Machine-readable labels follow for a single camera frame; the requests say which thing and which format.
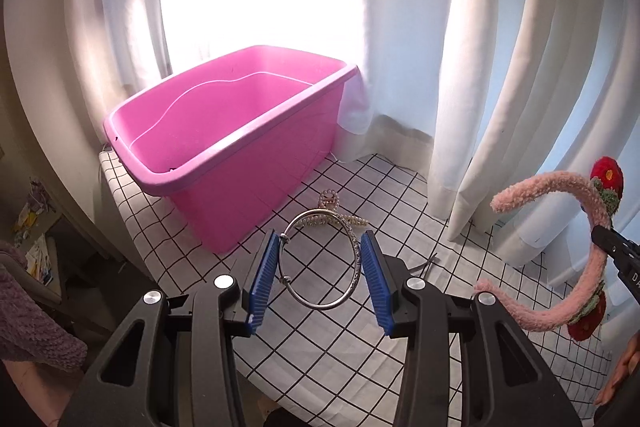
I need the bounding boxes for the right hand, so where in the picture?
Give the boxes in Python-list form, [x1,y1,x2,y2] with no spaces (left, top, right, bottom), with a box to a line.
[594,333,640,407]

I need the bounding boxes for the white curtain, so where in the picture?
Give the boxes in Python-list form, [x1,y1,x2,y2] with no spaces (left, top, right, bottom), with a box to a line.
[4,0,640,287]

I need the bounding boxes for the pink fuzzy strawberry headband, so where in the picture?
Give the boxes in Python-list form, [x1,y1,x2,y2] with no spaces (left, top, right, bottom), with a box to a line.
[474,156,624,341]

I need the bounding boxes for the pearl hair claw clip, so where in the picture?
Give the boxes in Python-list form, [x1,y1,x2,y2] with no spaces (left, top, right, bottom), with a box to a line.
[294,188,369,229]

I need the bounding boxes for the purple knit sleeve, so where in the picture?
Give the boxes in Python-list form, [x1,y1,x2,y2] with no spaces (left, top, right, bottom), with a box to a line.
[1,268,88,372]

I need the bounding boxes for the small silver hinged bracelet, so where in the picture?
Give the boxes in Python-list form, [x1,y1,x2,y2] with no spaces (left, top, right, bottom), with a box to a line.
[275,208,364,311]

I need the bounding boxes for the white black grid cloth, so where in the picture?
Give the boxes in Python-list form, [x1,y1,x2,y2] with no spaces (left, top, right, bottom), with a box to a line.
[98,148,614,427]

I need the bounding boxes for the pink plastic storage bin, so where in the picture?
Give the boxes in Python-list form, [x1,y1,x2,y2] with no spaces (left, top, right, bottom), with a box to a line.
[103,46,359,255]

